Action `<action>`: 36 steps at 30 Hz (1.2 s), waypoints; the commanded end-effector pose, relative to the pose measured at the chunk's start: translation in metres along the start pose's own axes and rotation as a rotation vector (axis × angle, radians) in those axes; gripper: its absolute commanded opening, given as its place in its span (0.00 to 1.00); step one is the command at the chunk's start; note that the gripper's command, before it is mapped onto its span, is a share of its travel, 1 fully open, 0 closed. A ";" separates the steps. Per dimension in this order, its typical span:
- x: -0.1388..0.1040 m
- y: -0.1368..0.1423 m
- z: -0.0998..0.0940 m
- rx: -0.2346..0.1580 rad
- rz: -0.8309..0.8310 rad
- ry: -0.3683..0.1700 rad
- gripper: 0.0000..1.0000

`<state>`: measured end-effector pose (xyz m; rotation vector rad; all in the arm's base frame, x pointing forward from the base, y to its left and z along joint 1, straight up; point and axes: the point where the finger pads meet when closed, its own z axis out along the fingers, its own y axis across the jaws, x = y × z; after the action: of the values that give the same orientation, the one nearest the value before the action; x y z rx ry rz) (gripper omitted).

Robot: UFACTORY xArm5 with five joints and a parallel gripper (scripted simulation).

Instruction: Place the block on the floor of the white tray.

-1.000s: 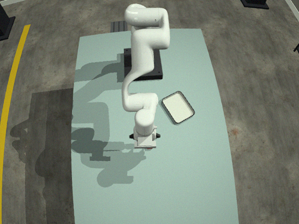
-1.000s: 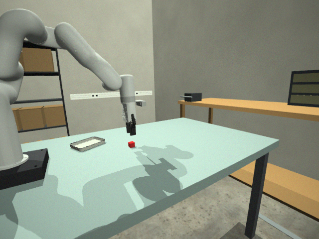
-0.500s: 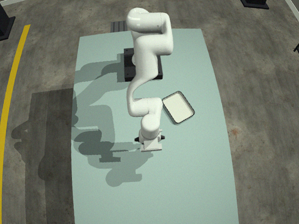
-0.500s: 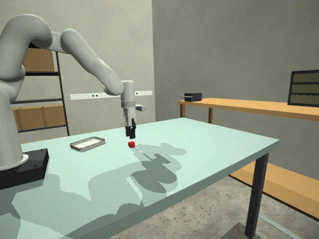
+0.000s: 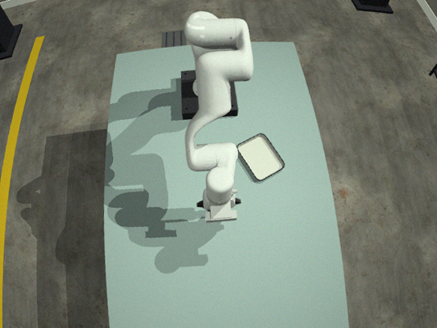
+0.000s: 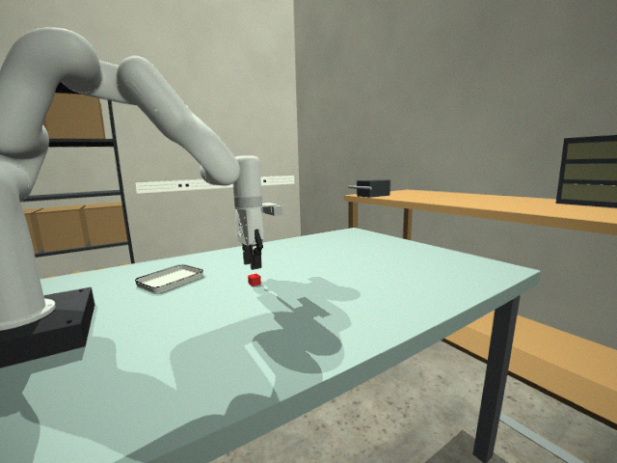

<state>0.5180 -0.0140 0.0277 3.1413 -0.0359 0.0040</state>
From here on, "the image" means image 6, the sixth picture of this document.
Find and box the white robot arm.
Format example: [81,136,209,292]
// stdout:
[0,27,282,331]

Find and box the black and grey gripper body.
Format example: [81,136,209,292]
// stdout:
[235,206,264,246]

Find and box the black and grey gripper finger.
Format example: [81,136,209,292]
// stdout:
[250,229,263,270]
[242,244,251,265]

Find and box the red block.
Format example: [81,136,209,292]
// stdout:
[248,273,261,286]

